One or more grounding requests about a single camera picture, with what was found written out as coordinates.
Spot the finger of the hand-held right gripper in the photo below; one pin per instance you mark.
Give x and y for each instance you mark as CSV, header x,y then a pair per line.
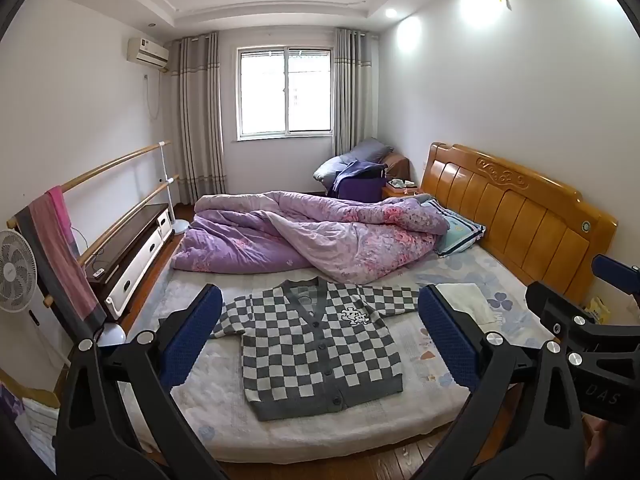
x,y
550,305
617,275

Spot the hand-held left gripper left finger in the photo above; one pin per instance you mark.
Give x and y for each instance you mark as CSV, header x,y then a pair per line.
x,y
192,330

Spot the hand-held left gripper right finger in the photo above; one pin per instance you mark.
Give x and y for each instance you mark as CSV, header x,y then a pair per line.
x,y
445,330

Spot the grey white checkered cardigan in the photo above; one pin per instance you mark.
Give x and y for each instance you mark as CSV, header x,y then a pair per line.
x,y
310,355

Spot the white folded cloth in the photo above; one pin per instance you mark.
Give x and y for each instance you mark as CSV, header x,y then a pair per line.
x,y
467,300

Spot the yellow package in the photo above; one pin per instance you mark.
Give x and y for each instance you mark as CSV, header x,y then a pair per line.
x,y
597,310

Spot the floral bed sheet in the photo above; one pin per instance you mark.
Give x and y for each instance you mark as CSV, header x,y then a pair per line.
x,y
210,400

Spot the dark white tv cabinet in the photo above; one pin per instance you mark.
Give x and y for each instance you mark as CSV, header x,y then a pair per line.
x,y
135,255

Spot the wooden headboard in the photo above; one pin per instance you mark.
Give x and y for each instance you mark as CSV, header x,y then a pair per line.
x,y
525,210

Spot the light blue striped pillow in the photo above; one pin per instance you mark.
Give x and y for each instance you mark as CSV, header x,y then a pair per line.
x,y
462,232

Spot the purple floral quilt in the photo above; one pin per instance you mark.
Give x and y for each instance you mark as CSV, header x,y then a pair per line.
x,y
300,235

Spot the wooden bedside table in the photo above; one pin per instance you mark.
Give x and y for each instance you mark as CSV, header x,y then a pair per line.
x,y
395,195

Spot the teal patterned box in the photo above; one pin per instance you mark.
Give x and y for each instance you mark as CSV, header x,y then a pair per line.
x,y
402,183

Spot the pink grey striped towel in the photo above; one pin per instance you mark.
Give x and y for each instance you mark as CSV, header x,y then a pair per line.
x,y
55,240

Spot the dark purple cloth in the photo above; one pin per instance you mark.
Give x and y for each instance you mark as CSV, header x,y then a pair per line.
x,y
360,187

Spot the brown armchair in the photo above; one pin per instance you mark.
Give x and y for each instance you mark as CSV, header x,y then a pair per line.
x,y
397,165

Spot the white knitted cloth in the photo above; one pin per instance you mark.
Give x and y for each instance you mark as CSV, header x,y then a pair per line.
x,y
40,425

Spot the white electric fan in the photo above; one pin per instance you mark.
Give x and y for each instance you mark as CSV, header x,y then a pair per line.
x,y
15,270

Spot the grey striped curtain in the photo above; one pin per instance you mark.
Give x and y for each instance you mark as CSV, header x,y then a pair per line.
x,y
200,120
352,95

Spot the window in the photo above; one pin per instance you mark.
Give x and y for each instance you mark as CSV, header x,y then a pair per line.
x,y
285,95

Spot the white air conditioner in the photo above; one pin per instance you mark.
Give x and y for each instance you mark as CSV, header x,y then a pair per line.
x,y
147,52

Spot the round ceiling light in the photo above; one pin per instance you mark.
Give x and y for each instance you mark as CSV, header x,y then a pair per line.
x,y
391,12

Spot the wooden double-rail barre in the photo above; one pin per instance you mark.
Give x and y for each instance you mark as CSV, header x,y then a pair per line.
x,y
115,162

